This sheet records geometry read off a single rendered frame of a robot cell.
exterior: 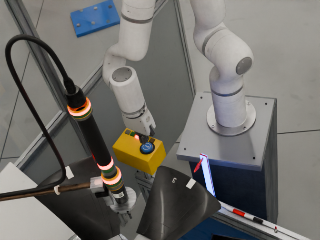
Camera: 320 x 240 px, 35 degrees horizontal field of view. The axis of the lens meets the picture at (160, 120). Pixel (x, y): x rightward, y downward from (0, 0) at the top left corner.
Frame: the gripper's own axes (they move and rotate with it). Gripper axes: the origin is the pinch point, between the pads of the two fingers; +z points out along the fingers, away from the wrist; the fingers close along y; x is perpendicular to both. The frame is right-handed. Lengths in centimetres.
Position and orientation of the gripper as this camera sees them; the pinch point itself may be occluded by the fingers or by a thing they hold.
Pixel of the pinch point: (143, 137)
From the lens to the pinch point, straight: 178.1
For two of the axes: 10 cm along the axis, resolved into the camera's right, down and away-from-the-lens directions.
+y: -8.4, -3.1, 4.5
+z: 1.8, 6.3, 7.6
